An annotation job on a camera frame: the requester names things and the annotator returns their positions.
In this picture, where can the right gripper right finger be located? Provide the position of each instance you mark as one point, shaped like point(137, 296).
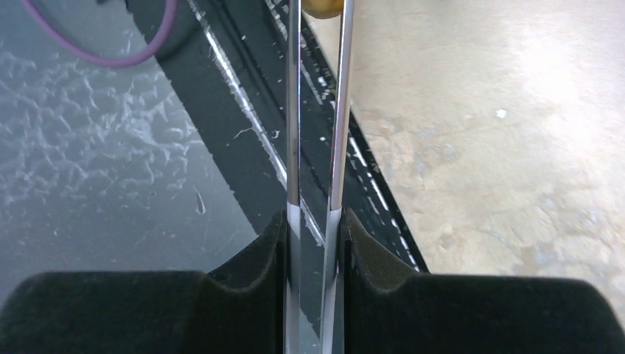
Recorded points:
point(390, 307)

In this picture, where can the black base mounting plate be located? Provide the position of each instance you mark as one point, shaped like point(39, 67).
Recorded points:
point(227, 63)

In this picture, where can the round fake bread bun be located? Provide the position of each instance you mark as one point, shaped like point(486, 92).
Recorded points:
point(323, 9)

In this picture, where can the metal tongs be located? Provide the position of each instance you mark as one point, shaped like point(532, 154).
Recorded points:
point(329, 118)

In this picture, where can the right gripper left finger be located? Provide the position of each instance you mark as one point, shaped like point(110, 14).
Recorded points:
point(236, 308)

